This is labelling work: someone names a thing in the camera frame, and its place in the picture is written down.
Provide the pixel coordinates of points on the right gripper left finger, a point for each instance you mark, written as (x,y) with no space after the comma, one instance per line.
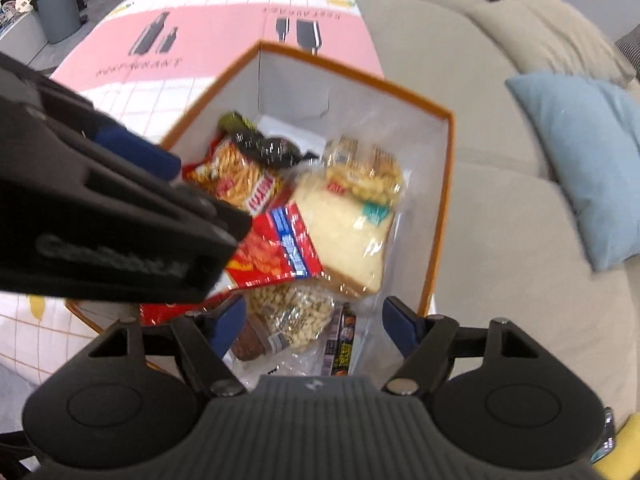
(203,339)

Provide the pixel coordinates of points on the beige cushion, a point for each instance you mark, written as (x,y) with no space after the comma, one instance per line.
(552,36)

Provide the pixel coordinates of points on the red fries snack bag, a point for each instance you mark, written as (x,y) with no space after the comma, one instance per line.
(228,175)

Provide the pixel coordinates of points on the beige sofa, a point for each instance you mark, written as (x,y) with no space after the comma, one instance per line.
(511,246)

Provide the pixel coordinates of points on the smartphone with lit screen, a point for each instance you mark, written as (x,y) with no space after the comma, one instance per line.
(607,442)

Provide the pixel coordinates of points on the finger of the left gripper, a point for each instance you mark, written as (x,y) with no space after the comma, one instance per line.
(140,152)

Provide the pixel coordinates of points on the potted green plant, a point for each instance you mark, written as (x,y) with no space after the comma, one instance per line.
(59,18)

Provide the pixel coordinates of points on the clear bag yellow crisps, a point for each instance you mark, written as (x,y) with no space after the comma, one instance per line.
(364,170)

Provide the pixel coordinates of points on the black sausage stick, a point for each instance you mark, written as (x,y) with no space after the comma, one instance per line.
(340,338)

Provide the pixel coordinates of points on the light blue cushion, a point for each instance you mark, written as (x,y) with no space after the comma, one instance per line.
(589,130)

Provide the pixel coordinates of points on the orange cardboard box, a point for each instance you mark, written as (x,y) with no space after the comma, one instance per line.
(312,100)

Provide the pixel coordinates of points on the black yellow snack bag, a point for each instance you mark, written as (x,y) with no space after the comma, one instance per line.
(269,151)

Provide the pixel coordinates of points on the grey cushion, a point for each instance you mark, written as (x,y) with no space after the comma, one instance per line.
(629,45)

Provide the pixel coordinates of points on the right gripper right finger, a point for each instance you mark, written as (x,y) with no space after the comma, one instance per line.
(424,343)

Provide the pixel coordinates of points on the red spicy strip packet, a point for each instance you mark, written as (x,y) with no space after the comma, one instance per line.
(277,250)

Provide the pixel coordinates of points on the pink white checkered tablecloth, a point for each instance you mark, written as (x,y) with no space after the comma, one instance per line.
(143,65)

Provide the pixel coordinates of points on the packaged sandwich bread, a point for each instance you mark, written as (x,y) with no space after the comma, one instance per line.
(349,235)

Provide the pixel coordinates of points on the clear bag of peanuts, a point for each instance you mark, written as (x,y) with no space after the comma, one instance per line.
(289,316)

